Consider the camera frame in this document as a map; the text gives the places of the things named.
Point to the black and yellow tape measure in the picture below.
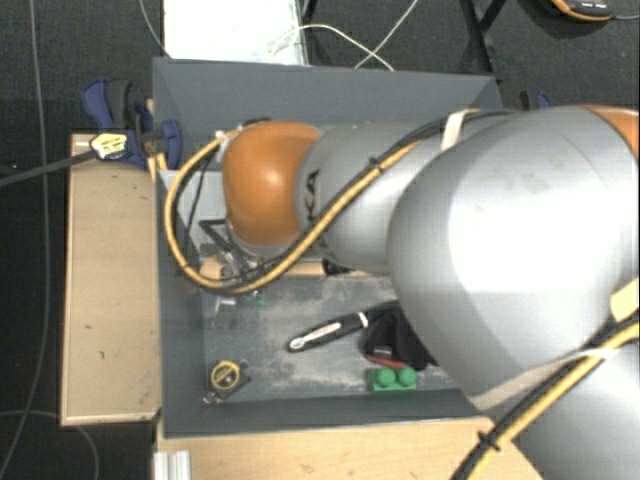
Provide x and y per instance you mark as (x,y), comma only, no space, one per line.
(224,375)

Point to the pale wood flat board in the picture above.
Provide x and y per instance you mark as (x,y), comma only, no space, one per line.
(112,278)

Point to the grey metal bin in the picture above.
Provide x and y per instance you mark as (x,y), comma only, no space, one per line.
(310,93)

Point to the black and white pen tool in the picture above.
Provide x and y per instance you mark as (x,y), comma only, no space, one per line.
(325,332)

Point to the black cloth with red trim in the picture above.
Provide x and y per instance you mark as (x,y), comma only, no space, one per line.
(395,340)

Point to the pale wood block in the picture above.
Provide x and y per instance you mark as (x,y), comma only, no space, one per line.
(211,269)

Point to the green toy brick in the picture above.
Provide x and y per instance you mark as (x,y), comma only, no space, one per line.
(392,380)

